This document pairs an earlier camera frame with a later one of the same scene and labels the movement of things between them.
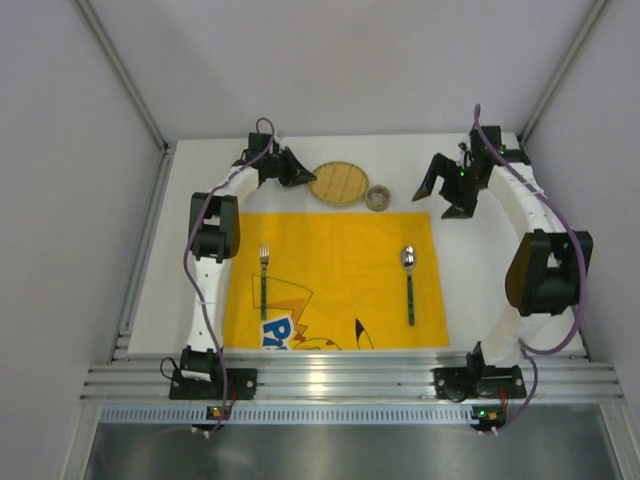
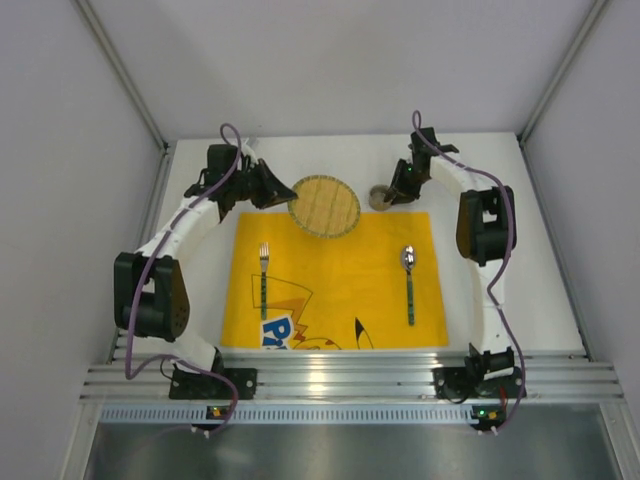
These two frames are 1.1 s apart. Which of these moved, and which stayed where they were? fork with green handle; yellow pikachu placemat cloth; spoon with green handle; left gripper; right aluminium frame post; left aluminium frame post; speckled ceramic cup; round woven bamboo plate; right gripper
Moved: right gripper; left gripper; round woven bamboo plate
Stayed: left aluminium frame post; fork with green handle; yellow pikachu placemat cloth; speckled ceramic cup; right aluminium frame post; spoon with green handle
